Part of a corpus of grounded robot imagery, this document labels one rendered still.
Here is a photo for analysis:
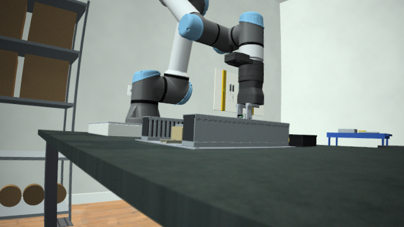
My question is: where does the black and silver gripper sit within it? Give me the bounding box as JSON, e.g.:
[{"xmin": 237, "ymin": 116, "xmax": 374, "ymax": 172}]
[{"xmin": 224, "ymin": 44, "xmax": 264, "ymax": 119}]

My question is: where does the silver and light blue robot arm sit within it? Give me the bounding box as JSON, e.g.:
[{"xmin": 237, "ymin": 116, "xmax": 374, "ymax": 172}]
[{"xmin": 125, "ymin": 0, "xmax": 264, "ymax": 124}]

